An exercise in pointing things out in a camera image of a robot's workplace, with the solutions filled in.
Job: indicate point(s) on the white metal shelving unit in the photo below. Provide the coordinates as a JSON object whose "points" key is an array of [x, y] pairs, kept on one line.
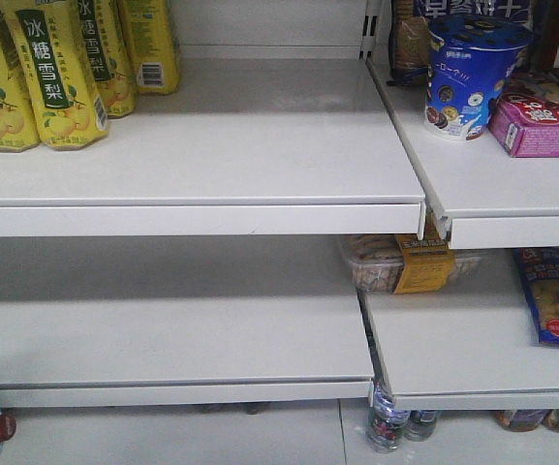
{"points": [[175, 293]]}

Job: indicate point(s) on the clear tray of biscuits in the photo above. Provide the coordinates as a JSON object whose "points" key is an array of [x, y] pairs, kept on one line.
{"points": [[400, 264]]}

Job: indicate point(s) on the clear bottle below shelf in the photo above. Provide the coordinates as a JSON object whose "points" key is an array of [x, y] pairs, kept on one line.
{"points": [[386, 423]]}

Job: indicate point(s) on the brown biscuit bag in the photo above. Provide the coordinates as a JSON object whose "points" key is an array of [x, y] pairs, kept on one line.
{"points": [[408, 44]]}

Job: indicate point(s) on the small dark labelled bottle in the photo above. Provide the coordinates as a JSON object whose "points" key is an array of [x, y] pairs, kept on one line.
{"points": [[421, 424]]}

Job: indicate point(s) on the blue oreo cup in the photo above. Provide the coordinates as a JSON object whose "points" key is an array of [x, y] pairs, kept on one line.
{"points": [[471, 58]]}

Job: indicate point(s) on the purple snack box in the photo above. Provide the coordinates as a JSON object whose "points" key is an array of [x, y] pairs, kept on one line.
{"points": [[526, 119]]}

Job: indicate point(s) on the blue chips bag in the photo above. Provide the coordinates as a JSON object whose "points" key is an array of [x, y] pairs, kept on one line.
{"points": [[538, 270]]}

